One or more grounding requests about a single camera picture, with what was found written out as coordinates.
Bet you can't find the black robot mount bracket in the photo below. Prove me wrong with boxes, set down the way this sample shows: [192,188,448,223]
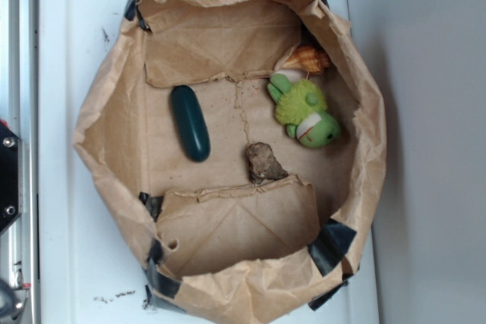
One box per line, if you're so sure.
[0,120,20,234]

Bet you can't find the metal rail frame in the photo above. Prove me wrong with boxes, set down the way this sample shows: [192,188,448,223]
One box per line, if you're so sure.
[1,0,40,323]

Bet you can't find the orange spiral seashell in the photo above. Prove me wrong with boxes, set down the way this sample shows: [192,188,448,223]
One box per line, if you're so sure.
[282,46,332,74]

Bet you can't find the dark green oblong capsule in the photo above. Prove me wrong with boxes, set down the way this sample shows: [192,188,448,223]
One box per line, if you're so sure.
[170,85,210,162]

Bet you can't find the green plush toy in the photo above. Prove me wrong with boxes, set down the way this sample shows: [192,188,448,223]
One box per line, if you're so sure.
[267,74,341,149]

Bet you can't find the brown paper bag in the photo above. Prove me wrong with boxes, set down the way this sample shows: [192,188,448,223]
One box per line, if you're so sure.
[73,0,387,323]

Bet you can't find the black tape strip right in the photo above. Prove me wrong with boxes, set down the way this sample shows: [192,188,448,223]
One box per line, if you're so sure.
[308,219,357,276]

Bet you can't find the white plastic tray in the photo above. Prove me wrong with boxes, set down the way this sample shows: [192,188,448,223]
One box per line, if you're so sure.
[36,0,382,324]

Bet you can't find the black tape bottom left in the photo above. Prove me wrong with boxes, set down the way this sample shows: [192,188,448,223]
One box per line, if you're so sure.
[144,239,187,314]

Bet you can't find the brown rough rock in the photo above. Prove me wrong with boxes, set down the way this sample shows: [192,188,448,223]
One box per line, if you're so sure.
[245,142,289,184]

